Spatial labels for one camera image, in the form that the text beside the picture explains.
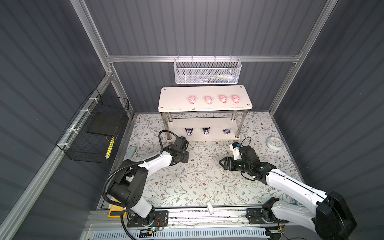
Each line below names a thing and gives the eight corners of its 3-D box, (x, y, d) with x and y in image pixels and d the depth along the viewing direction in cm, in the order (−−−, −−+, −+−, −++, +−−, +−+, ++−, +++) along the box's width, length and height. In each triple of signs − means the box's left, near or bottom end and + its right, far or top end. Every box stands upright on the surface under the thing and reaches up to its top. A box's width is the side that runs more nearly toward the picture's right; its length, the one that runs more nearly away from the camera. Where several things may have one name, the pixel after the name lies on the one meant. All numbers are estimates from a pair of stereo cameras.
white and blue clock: (268, 150, 101) (270, 147, 98) (264, 139, 107) (266, 136, 103) (282, 150, 101) (285, 147, 98) (278, 139, 106) (280, 136, 103)
